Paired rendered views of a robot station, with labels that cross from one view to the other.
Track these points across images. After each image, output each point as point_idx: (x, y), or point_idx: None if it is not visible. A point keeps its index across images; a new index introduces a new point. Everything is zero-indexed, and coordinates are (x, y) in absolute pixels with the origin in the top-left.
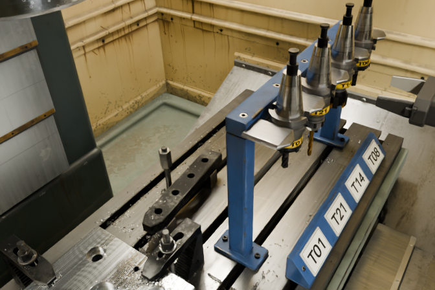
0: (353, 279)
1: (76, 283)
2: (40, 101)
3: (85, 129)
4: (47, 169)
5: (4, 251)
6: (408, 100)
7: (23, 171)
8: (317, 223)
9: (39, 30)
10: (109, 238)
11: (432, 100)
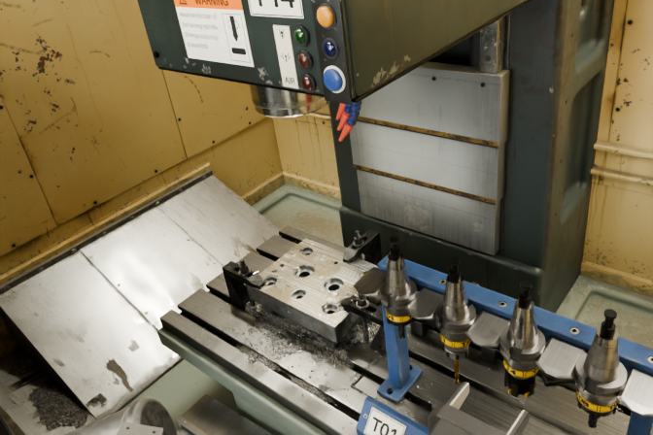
0: None
1: (343, 271)
2: (486, 187)
3: (533, 244)
4: (474, 239)
5: (364, 233)
6: (450, 403)
7: (457, 223)
8: (409, 426)
9: (522, 139)
10: None
11: (440, 418)
